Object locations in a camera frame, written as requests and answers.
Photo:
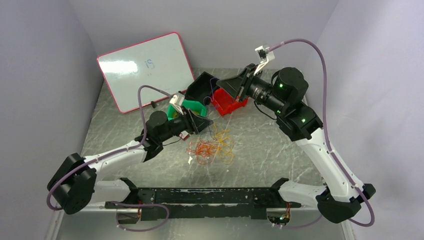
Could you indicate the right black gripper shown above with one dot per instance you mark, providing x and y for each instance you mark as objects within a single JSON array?
[{"x": 237, "y": 85}]

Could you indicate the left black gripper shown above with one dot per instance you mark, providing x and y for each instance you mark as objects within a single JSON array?
[{"x": 194, "y": 123}]

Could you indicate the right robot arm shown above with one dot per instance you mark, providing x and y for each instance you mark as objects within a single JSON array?
[{"x": 341, "y": 197}]

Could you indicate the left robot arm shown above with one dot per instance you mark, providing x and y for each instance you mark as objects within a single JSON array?
[{"x": 79, "y": 181}]

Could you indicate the small red white box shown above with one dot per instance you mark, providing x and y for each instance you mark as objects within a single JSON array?
[{"x": 184, "y": 135}]

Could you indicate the red plastic bin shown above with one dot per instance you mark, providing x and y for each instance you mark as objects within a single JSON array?
[{"x": 224, "y": 103}]

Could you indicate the green plastic bin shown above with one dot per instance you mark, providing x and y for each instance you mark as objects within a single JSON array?
[{"x": 196, "y": 107}]

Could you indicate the black plastic bin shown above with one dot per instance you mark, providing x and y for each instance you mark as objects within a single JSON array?
[{"x": 202, "y": 89}]

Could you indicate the whiteboard black foot left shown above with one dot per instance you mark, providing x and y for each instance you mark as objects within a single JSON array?
[{"x": 153, "y": 104}]

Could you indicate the pink framed whiteboard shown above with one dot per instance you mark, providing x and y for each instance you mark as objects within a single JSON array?
[{"x": 160, "y": 62}]

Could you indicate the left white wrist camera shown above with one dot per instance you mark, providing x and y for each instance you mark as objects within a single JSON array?
[{"x": 176, "y": 101}]

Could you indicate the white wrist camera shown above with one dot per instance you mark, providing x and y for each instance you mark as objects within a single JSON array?
[
  {"x": 176, "y": 101},
  {"x": 265, "y": 56}
]

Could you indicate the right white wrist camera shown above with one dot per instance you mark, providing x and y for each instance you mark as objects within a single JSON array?
[{"x": 265, "y": 56}]

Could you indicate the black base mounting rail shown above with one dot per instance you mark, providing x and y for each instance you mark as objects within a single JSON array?
[{"x": 191, "y": 203}]

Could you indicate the aluminium frame rail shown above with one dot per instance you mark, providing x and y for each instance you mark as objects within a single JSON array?
[{"x": 74, "y": 199}]

